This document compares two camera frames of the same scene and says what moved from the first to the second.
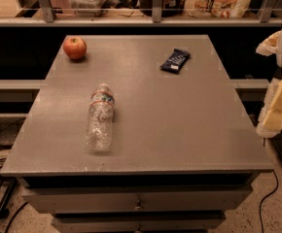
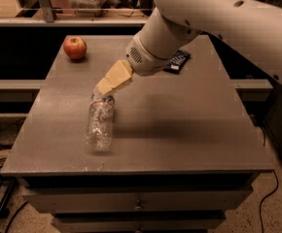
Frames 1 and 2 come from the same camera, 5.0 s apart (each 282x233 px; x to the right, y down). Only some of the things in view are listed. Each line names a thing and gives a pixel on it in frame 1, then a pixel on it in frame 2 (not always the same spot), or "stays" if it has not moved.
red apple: x=75 y=48 stays
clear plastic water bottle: x=99 y=131 stays
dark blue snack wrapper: x=176 y=61 stays
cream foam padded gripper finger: x=280 y=105 to x=148 y=53
